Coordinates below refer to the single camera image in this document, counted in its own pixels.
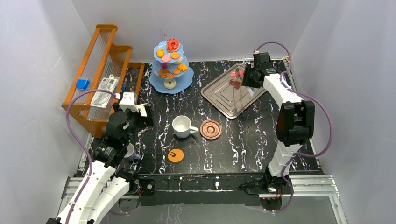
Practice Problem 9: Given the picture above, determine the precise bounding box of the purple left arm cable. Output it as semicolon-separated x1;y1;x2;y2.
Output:
64;90;120;224

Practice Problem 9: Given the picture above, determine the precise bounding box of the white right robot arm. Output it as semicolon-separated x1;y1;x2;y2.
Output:
242;50;315;193

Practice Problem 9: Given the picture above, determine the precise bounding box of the round orange cookie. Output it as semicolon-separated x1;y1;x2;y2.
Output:
172;68;181;75
170;52;180;59

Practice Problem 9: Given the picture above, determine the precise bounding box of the brown wooden saucer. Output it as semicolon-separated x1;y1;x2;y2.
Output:
200;120;222;140

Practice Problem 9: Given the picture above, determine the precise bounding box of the cream white donut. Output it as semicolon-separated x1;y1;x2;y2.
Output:
163;78;177;90
174;56;183;65

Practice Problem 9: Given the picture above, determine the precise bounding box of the pink round macaron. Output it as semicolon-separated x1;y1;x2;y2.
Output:
161;55;171;63

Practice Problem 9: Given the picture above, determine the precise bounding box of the silver metal tray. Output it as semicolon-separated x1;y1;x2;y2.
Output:
201;63;266;119

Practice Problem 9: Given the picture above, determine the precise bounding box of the blue eraser block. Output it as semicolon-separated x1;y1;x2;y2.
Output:
75;79;90;90

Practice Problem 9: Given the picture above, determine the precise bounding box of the orange wooden tiered rack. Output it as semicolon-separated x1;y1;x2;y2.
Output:
62;24;145;137

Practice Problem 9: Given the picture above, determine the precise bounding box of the orange fish-shaped cookie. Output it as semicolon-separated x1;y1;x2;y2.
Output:
156;48;165;58

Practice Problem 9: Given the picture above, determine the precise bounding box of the clear ruler set package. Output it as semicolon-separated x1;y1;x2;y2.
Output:
90;74;119;108

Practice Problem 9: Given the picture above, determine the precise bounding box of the brown croissant pastry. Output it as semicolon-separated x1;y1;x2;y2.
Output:
157;68;174;78

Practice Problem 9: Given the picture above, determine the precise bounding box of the orange round coaster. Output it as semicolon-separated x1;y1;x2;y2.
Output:
167;148;184;164

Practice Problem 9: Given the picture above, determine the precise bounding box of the white ceramic mug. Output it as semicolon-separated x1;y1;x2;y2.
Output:
172;115;199;139

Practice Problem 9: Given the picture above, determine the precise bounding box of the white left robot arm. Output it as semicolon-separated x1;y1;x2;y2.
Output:
47;103;154;224

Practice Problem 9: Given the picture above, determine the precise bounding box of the blue three-tier cake stand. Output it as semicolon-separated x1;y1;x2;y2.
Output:
149;35;194;94

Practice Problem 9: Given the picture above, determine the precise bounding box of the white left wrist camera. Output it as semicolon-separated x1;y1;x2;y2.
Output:
119;91;139;112

